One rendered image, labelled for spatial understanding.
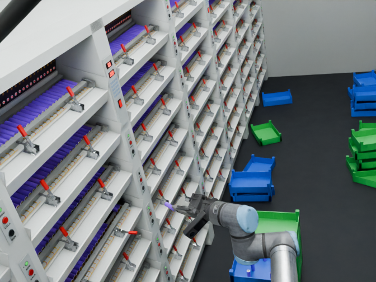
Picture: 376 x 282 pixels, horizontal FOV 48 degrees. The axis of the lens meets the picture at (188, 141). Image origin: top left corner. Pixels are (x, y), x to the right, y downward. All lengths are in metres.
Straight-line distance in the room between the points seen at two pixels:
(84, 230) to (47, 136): 0.38
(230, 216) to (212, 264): 1.30
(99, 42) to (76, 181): 0.51
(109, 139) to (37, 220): 0.47
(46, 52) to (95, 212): 0.61
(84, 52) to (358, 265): 1.97
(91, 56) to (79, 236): 0.64
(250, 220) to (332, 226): 1.53
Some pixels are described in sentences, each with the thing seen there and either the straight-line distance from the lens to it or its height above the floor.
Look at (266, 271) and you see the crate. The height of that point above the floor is 0.32.
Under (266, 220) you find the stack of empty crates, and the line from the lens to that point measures 2.57.
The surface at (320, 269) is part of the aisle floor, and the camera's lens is 2.74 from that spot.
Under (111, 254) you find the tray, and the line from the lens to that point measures 1.71.
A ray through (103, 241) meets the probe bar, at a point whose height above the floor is 0.93.
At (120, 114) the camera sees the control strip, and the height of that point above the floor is 1.33.
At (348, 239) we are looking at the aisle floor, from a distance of 2.93.
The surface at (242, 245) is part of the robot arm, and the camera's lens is 1.56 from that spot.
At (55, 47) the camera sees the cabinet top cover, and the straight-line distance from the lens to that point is 1.38.
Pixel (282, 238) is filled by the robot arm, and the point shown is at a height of 0.93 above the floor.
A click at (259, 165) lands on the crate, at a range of 3.62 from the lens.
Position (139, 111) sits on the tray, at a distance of 1.85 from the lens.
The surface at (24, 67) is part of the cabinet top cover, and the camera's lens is 1.26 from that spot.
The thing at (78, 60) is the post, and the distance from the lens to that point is 1.63.
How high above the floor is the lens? 1.99
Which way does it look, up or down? 29 degrees down
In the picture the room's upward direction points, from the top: 12 degrees counter-clockwise
